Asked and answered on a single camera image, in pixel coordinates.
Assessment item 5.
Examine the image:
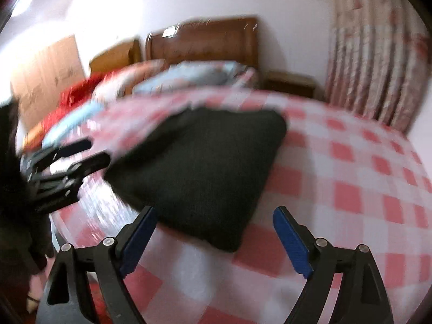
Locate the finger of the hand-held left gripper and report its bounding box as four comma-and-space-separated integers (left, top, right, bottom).
63, 153, 112, 190
34, 138, 93, 170

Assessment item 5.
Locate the wooden nightstand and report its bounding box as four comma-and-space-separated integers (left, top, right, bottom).
264, 70, 317, 101

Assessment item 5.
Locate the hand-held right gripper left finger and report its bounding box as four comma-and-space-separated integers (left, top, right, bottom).
35, 206, 157, 324

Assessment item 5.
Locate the pink floral curtain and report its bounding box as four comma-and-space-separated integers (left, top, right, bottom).
325, 0, 430, 134

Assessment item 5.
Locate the light blue floral pillow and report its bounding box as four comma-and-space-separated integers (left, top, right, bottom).
132, 61, 237, 96

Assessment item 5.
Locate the red cloth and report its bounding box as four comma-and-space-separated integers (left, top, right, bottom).
40, 72, 113, 133

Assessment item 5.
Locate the small wooden headboard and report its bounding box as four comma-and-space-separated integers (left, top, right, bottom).
89, 38, 142, 75

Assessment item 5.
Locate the pink floral pillow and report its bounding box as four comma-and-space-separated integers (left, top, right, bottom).
92, 59, 167, 103

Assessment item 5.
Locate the dark green patterned sweater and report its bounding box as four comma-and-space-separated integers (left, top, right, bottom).
104, 107, 288, 253

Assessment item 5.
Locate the pink checked bedsheet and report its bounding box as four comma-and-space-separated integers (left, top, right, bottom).
50, 88, 432, 324

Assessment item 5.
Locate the large wooden headboard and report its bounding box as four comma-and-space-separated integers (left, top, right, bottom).
145, 16, 261, 75

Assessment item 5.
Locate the light blue cloth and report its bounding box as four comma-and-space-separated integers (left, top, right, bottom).
43, 102, 103, 144

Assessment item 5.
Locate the pink floral quilt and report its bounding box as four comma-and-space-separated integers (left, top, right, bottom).
219, 62, 259, 89

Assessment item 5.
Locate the person's dark clothing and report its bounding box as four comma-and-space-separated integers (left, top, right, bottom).
0, 103, 56, 275

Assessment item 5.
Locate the cardboard box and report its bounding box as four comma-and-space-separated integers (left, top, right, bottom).
10, 35, 87, 129

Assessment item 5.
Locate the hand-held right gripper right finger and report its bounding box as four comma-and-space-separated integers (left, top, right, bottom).
273, 207, 394, 324

